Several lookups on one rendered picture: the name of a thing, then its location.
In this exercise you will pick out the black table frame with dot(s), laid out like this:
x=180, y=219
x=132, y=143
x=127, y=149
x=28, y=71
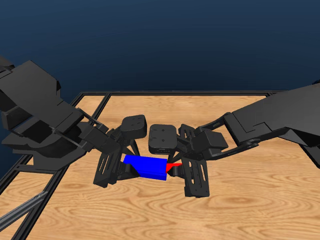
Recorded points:
x=175, y=93

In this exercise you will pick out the blue hollow socket block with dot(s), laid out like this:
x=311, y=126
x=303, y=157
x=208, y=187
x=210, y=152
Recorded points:
x=150, y=167

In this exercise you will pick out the silver aluminium strut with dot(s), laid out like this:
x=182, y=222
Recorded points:
x=22, y=208

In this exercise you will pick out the thin red peg bar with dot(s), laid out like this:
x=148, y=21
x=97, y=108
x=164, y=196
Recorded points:
x=171, y=166

